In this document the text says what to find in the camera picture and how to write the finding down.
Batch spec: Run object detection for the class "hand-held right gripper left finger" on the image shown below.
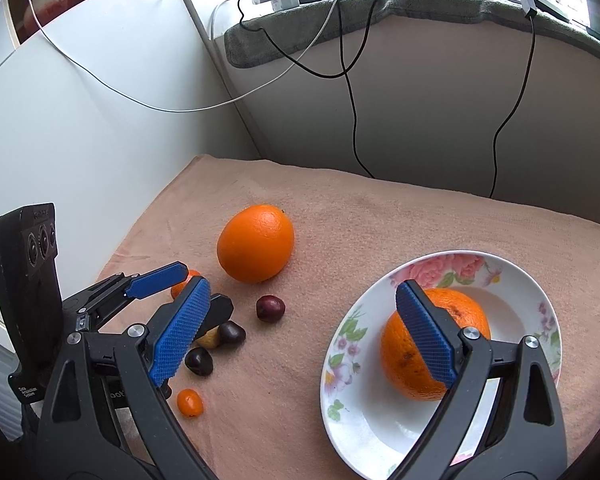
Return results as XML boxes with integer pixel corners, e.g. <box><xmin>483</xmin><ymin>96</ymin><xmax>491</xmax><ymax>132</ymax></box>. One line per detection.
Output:
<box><xmin>32</xmin><ymin>276</ymin><xmax>218</xmax><ymax>480</ymax></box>

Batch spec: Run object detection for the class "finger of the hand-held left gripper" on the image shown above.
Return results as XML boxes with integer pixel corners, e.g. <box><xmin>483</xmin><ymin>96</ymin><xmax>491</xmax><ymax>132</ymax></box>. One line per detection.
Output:
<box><xmin>62</xmin><ymin>261</ymin><xmax>190</xmax><ymax>333</ymax></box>
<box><xmin>194</xmin><ymin>295</ymin><xmax>235</xmax><ymax>347</ymax></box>

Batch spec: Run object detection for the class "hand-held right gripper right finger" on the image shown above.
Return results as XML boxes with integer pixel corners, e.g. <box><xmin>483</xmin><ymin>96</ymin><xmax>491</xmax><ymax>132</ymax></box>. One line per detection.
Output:
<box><xmin>390</xmin><ymin>280</ymin><xmax>569</xmax><ymax>480</ymax></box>

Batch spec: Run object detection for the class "orange tangerine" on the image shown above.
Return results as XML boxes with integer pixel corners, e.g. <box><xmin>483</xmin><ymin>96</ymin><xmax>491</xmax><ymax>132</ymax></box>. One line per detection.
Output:
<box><xmin>170</xmin><ymin>269</ymin><xmax>202</xmax><ymax>300</ymax></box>

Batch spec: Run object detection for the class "dark purple plum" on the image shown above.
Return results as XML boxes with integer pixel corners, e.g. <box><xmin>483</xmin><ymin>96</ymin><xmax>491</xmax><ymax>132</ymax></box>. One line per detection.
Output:
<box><xmin>256</xmin><ymin>295</ymin><xmax>286</xmax><ymax>323</ymax></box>
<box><xmin>184</xmin><ymin>347</ymin><xmax>215</xmax><ymax>377</ymax></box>
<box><xmin>217</xmin><ymin>321</ymin><xmax>247</xmax><ymax>347</ymax></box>

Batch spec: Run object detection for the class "large orange with dark marks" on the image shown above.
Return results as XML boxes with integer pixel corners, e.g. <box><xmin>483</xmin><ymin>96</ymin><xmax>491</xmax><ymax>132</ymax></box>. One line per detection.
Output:
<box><xmin>381</xmin><ymin>287</ymin><xmax>492</xmax><ymax>402</ymax></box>

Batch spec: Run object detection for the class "yellow-brown round fruit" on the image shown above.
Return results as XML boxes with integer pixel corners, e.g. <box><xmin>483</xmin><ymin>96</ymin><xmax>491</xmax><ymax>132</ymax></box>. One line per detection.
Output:
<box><xmin>194</xmin><ymin>327</ymin><xmax>221</xmax><ymax>351</ymax></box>

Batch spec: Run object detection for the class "small orange kumquat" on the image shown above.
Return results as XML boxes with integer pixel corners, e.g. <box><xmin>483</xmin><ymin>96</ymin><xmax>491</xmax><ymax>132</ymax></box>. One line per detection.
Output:
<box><xmin>176</xmin><ymin>388</ymin><xmax>204</xmax><ymax>419</ymax></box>

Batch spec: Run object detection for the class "large smooth orange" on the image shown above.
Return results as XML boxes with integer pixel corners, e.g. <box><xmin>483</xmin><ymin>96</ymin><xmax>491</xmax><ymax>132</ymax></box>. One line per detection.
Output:
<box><xmin>216</xmin><ymin>204</ymin><xmax>296</xmax><ymax>284</ymax></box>

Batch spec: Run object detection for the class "white floral bowl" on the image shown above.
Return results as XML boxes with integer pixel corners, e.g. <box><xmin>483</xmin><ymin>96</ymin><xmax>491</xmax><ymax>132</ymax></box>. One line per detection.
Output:
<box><xmin>320</xmin><ymin>249</ymin><xmax>563</xmax><ymax>467</ymax></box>

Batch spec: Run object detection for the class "pink blanket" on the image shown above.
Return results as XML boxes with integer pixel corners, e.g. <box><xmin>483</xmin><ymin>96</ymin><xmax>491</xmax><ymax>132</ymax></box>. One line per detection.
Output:
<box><xmin>95</xmin><ymin>155</ymin><xmax>600</xmax><ymax>480</ymax></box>

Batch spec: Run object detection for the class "red printed carton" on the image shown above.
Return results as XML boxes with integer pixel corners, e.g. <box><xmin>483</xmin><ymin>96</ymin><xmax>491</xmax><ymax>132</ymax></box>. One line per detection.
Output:
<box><xmin>7</xmin><ymin>0</ymin><xmax>146</xmax><ymax>46</ymax></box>

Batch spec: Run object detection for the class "grey-green towel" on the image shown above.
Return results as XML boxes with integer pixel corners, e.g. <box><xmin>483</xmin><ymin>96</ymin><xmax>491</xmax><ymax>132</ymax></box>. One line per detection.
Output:
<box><xmin>224</xmin><ymin>0</ymin><xmax>600</xmax><ymax>93</ymax></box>

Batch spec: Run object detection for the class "white cable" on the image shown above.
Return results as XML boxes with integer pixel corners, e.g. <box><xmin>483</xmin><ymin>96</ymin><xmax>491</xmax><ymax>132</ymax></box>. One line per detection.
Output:
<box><xmin>20</xmin><ymin>0</ymin><xmax>352</xmax><ymax>113</ymax></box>

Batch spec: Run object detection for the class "black cable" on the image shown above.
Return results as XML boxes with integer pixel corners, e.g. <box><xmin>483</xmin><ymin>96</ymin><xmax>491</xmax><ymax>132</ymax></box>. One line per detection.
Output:
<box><xmin>489</xmin><ymin>7</ymin><xmax>537</xmax><ymax>199</ymax></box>
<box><xmin>237</xmin><ymin>0</ymin><xmax>377</xmax><ymax>179</ymax></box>

